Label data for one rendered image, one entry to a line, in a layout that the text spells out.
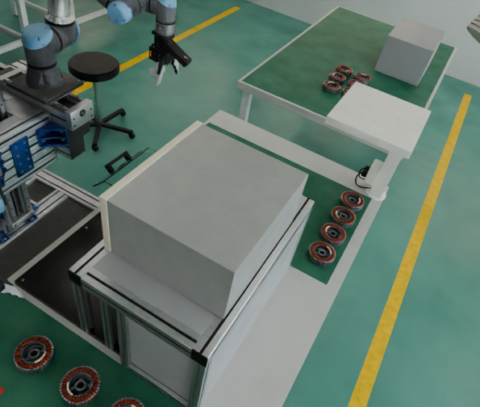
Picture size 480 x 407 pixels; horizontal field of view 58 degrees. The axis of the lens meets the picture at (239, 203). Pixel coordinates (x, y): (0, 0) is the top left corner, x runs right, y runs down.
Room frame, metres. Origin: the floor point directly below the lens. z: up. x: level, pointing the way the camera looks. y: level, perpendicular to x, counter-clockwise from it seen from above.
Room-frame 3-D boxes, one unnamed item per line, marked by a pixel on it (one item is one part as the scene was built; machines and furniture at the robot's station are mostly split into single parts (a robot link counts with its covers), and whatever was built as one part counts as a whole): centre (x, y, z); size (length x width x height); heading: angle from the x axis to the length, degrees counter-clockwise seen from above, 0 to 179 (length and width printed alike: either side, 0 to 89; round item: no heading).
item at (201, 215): (0.86, 0.08, 1.22); 0.44 x 0.39 x 0.20; 159
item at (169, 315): (0.87, 0.08, 1.09); 0.68 x 0.44 x 0.05; 159
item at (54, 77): (1.59, 0.93, 1.09); 0.15 x 0.15 x 0.10
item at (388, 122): (1.62, -0.49, 0.98); 0.37 x 0.35 x 0.46; 159
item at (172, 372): (0.54, 0.12, 0.91); 0.28 x 0.03 x 0.32; 69
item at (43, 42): (1.59, 0.93, 1.20); 0.13 x 0.12 x 0.14; 168
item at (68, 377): (0.48, 0.34, 0.77); 0.11 x 0.11 x 0.04
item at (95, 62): (2.66, 1.17, 0.28); 0.54 x 0.49 x 0.56; 69
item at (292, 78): (3.13, -0.68, 0.37); 1.85 x 1.10 x 0.75; 159
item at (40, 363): (0.54, 0.51, 0.77); 0.11 x 0.11 x 0.04
